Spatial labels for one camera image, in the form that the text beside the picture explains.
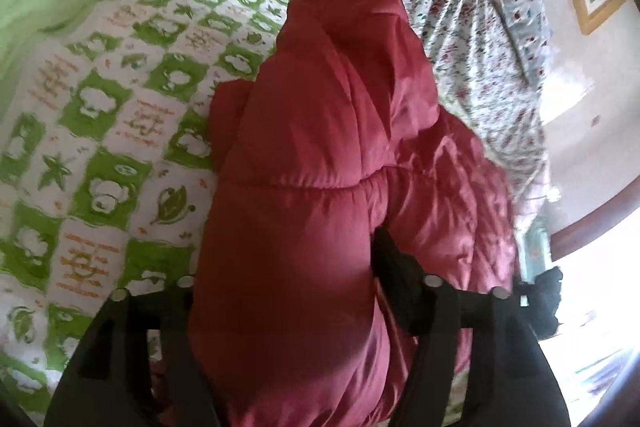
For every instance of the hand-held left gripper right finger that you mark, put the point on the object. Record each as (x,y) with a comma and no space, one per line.
(435,322)

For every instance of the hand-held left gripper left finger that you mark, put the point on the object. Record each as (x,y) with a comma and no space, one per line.
(145,357)

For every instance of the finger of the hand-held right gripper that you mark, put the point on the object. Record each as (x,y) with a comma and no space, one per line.
(545,302)

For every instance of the red quilted jacket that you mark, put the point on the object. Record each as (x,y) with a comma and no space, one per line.
(310,157)

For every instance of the green patterned bed sheet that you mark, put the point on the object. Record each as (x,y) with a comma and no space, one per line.
(100,107)

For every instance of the floral quilt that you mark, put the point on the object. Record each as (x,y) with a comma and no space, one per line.
(450,7)

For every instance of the brown wooden frame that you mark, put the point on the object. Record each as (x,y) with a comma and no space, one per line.
(590,227)

